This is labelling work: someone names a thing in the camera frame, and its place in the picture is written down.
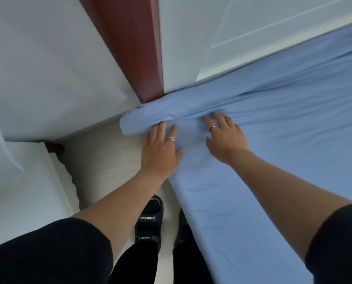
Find person's left hand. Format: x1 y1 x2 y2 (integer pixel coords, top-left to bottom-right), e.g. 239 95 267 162
139 121 185 181

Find person's right hand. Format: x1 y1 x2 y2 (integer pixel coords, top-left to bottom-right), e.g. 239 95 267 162
202 112 251 166

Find light blue sheet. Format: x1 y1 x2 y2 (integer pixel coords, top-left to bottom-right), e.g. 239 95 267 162
119 19 352 284

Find white wooden bed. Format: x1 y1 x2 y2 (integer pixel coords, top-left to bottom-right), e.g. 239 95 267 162
76 0 352 104

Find person's right forearm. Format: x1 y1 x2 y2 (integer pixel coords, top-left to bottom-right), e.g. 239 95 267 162
230 150 352 264

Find person's left forearm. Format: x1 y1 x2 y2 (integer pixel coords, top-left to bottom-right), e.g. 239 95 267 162
70 171 170 261

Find person's black trousers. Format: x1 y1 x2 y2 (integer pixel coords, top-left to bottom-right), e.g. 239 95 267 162
107 230 215 284

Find person's black shirt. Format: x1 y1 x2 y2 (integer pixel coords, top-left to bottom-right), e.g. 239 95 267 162
0 203 352 284

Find white nightstand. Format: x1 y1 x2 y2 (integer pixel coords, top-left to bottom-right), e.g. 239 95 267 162
0 141 80 252

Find grey cable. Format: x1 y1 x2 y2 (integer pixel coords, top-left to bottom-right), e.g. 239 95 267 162
0 105 25 172

